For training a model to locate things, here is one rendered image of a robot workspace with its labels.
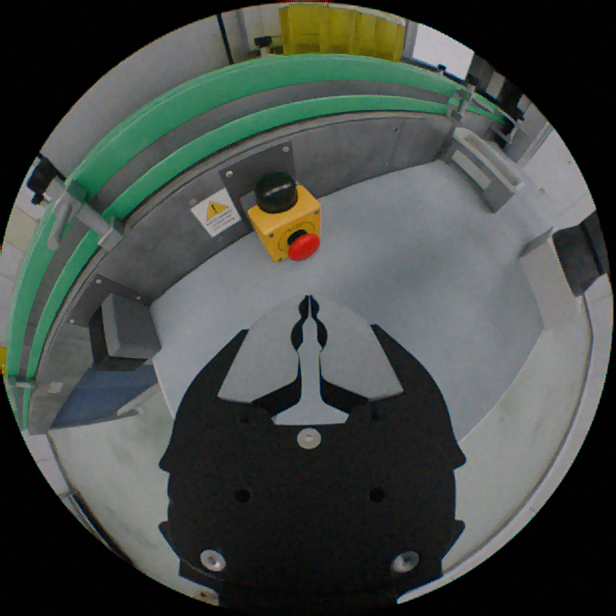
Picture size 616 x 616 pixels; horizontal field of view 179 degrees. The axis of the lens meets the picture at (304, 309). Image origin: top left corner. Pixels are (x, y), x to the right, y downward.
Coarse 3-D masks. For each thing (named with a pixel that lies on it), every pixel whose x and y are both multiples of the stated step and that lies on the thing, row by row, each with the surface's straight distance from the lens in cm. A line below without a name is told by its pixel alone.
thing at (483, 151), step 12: (456, 132) 64; (468, 132) 71; (468, 144) 55; (480, 144) 71; (480, 156) 54; (492, 156) 70; (492, 168) 54; (504, 168) 69; (504, 180) 53; (516, 180) 69; (516, 192) 55
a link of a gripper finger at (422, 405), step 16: (384, 336) 9; (400, 352) 8; (400, 368) 8; (416, 368) 8; (416, 384) 7; (432, 384) 8; (384, 400) 7; (400, 400) 7; (416, 400) 7; (432, 400) 7; (384, 416) 6; (400, 416) 6; (416, 416) 7; (432, 416) 7; (448, 416) 7; (432, 432) 7; (448, 432) 7; (448, 448) 7; (464, 464) 7
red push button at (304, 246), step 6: (306, 234) 21; (312, 234) 21; (294, 240) 22; (300, 240) 21; (306, 240) 21; (312, 240) 21; (318, 240) 22; (294, 246) 21; (300, 246) 21; (306, 246) 21; (312, 246) 22; (318, 246) 23; (288, 252) 22; (294, 252) 21; (300, 252) 21; (306, 252) 22; (312, 252) 23; (294, 258) 22; (300, 258) 22; (306, 258) 23
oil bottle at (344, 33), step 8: (336, 8) 41; (344, 8) 42; (352, 8) 43; (336, 16) 41; (344, 16) 42; (352, 16) 43; (336, 24) 41; (344, 24) 42; (352, 24) 43; (336, 32) 41; (344, 32) 42; (352, 32) 43; (336, 40) 41; (344, 40) 42; (352, 40) 43; (336, 48) 41; (344, 48) 42; (352, 48) 43
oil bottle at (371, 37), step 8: (360, 8) 46; (368, 8) 46; (360, 16) 45; (368, 16) 45; (376, 16) 47; (384, 16) 48; (360, 24) 45; (368, 24) 45; (376, 24) 46; (384, 24) 48; (360, 32) 44; (368, 32) 45; (376, 32) 46; (384, 32) 48; (360, 40) 44; (368, 40) 45; (376, 40) 46; (360, 48) 44; (368, 48) 45; (376, 48) 46; (368, 56) 45; (376, 56) 47
